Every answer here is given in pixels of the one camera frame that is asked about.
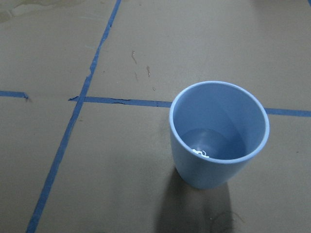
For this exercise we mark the blue plastic cup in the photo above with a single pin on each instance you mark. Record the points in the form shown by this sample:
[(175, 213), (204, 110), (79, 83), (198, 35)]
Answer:
[(216, 129)]

